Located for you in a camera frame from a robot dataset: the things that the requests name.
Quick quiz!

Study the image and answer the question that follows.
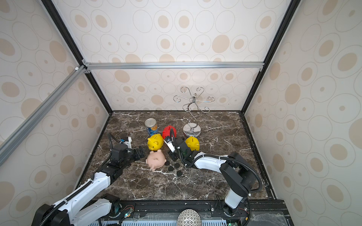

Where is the soup can blue label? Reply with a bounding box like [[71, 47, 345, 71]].
[[145, 118, 158, 137]]

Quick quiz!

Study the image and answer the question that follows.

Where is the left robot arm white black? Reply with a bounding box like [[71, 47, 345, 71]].
[[32, 143, 145, 226]]

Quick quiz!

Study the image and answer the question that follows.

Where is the chrome mug tree stand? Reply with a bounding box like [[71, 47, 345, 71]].
[[173, 86, 216, 137]]

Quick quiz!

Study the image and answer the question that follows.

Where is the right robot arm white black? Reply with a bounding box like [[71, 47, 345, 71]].
[[165, 136, 263, 211]]

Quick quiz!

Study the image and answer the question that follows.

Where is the red piggy bank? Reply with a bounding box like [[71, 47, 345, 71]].
[[162, 125, 177, 139]]

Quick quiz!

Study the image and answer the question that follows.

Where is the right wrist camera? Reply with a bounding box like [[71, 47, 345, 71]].
[[164, 136, 175, 153]]

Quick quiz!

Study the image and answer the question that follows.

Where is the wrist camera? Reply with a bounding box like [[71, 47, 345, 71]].
[[164, 136, 175, 153], [120, 137, 132, 149]]

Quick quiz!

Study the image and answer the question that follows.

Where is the perforated metal ball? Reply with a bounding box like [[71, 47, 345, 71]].
[[177, 209, 202, 226]]

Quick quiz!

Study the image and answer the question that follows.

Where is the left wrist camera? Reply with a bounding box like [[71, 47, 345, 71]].
[[120, 137, 132, 149]]

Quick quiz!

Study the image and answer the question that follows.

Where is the yellow piggy bank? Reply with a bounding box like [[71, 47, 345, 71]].
[[147, 134, 164, 151], [185, 136, 200, 151]]

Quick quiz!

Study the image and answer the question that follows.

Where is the pink piggy bank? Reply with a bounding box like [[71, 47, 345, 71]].
[[146, 149, 167, 171]]

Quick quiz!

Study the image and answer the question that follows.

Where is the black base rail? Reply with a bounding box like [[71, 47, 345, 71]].
[[88, 200, 294, 226]]

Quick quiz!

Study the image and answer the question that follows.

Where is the horizontal aluminium frame bar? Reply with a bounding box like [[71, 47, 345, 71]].
[[78, 61, 265, 72]]

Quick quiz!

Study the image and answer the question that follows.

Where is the diagonal aluminium frame bar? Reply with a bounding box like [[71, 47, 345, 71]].
[[1, 65, 85, 164]]

